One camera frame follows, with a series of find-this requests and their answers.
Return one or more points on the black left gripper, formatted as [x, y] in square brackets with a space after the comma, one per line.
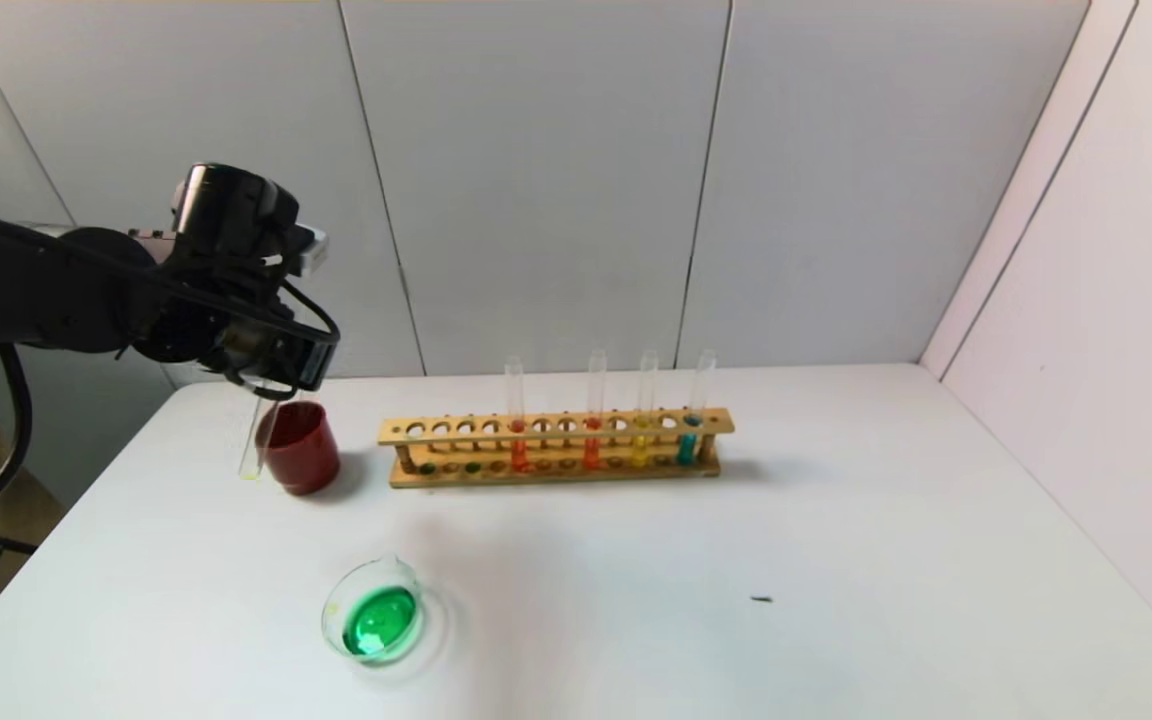
[302, 362]

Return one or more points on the yellow-green pigment test tube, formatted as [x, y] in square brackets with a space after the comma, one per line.
[252, 450]

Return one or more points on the orange pigment test tube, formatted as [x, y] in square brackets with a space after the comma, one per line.
[592, 455]
[518, 456]

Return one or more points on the clear glass beaker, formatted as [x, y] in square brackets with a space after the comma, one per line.
[381, 622]

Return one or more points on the wooden test tube rack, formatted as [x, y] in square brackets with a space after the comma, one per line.
[556, 436]

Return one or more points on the yellow pigment test tube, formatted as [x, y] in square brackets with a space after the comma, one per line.
[639, 452]

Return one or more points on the dark red plastic cup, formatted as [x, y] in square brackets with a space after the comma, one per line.
[301, 455]

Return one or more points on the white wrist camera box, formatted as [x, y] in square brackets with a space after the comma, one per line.
[308, 250]

